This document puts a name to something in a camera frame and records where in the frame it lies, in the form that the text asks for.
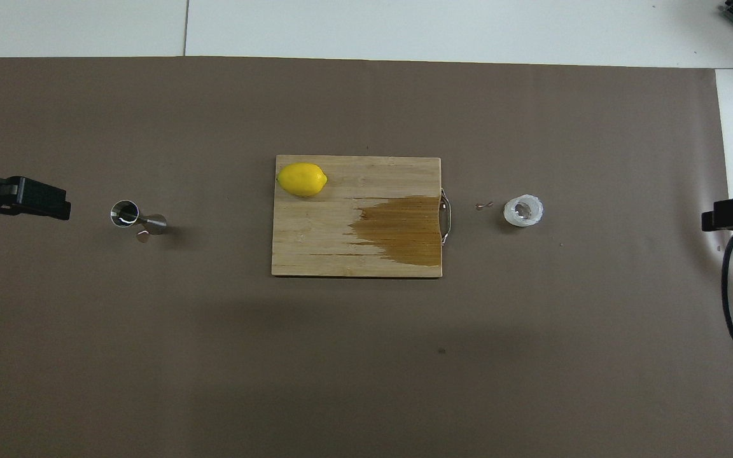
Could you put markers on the steel double jigger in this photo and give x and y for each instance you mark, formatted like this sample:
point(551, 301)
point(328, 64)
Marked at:
point(125, 213)

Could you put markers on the small clear textured cup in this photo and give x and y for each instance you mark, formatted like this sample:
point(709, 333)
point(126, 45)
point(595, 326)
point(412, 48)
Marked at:
point(523, 210)

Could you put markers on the brown paper table mat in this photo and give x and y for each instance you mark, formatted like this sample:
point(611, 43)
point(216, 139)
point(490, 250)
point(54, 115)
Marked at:
point(214, 350)

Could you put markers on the yellow lemon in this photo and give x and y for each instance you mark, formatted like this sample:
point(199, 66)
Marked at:
point(301, 179)

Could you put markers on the wooden cutting board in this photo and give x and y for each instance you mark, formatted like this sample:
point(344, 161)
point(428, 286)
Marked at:
point(315, 242)

